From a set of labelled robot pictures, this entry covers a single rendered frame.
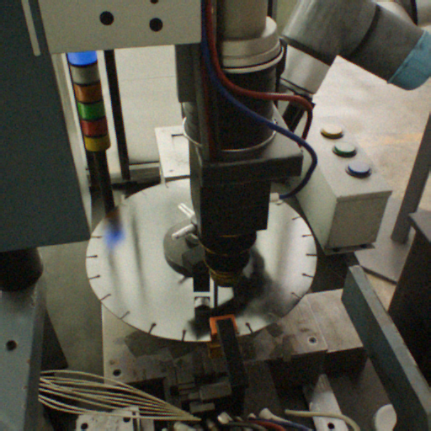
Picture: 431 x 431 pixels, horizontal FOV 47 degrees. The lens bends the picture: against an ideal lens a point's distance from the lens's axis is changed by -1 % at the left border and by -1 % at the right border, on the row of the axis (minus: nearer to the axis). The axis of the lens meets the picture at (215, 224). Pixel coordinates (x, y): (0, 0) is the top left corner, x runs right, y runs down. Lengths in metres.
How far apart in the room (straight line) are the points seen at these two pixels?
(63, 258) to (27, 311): 0.49
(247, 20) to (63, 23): 0.13
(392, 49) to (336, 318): 0.41
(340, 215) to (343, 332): 0.25
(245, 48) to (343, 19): 0.31
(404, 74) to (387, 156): 2.09
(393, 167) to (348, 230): 1.72
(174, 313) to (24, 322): 0.19
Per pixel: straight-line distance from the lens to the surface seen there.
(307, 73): 0.64
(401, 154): 2.81
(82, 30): 0.28
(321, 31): 0.64
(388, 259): 2.13
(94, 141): 0.90
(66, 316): 0.94
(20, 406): 0.50
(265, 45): 0.36
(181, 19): 0.28
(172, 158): 0.99
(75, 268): 1.01
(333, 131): 1.09
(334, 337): 0.80
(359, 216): 0.98
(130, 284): 0.69
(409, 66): 0.69
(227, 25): 0.36
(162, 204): 0.80
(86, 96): 0.86
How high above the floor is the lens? 1.45
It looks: 42 degrees down
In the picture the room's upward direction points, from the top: straight up
